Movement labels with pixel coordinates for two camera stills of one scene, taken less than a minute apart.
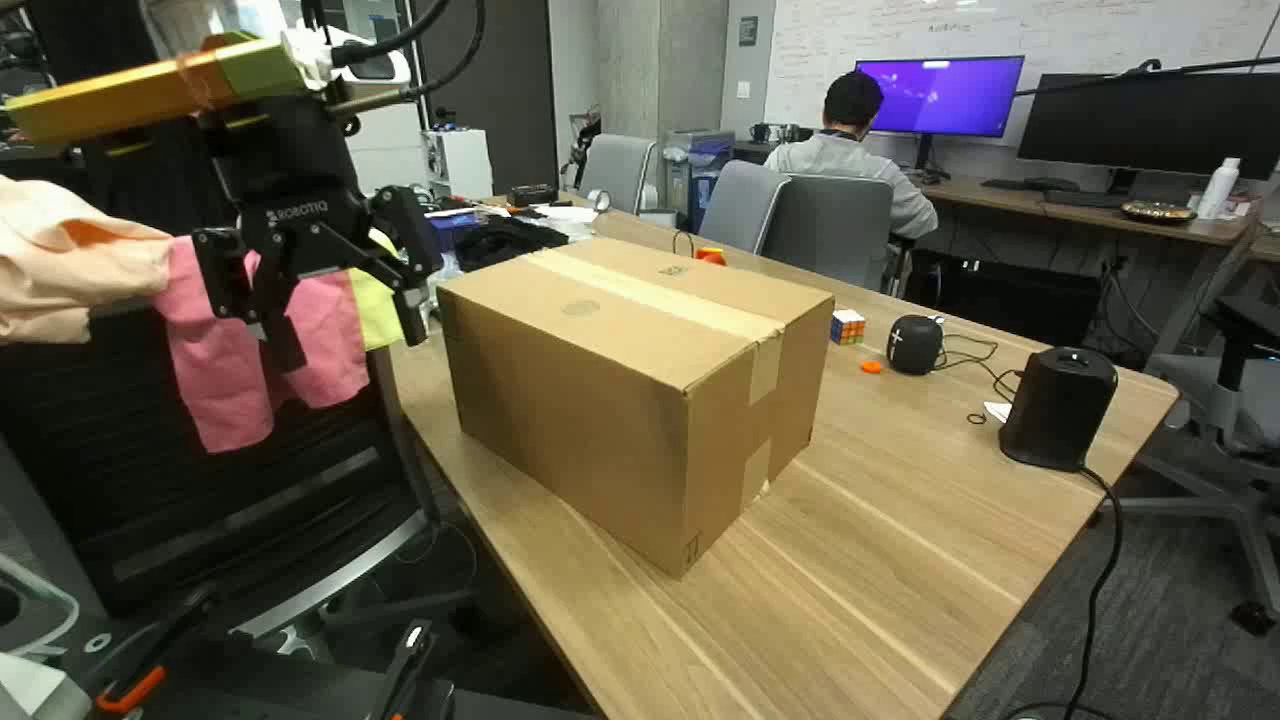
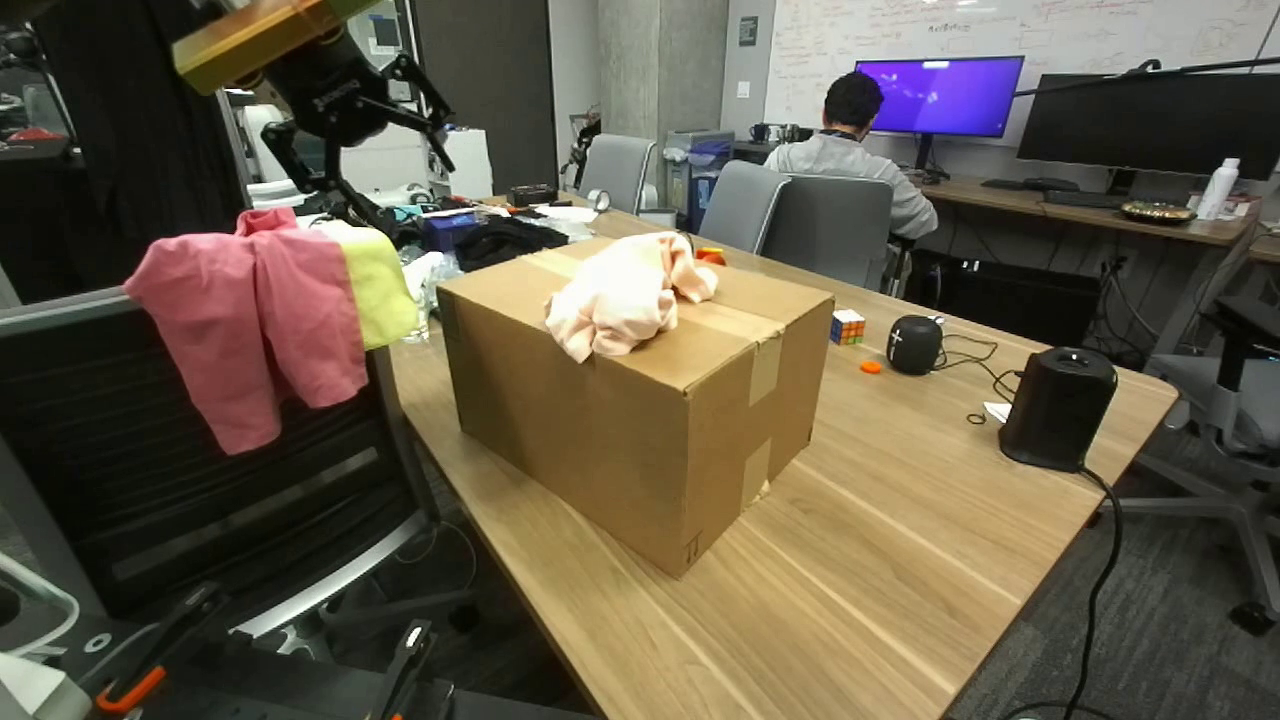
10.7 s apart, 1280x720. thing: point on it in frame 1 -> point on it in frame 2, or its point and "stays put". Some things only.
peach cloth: [65, 261] -> [624, 294]
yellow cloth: [379, 310] stays put
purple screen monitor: [945, 99] stays put
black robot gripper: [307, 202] -> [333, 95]
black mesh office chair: [256, 542] stays put
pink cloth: [226, 362] stays put
